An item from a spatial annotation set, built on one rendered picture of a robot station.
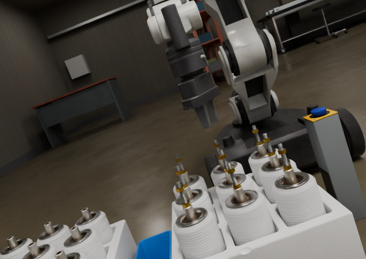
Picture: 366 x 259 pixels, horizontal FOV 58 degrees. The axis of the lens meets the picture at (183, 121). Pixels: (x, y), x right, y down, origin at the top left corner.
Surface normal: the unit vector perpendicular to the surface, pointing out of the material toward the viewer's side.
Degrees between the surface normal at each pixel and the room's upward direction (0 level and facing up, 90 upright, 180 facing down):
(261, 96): 54
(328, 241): 90
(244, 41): 58
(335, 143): 90
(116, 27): 90
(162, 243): 88
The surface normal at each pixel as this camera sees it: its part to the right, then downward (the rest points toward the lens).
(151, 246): 0.03, 0.12
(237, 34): -0.19, -0.33
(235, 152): -0.26, -0.52
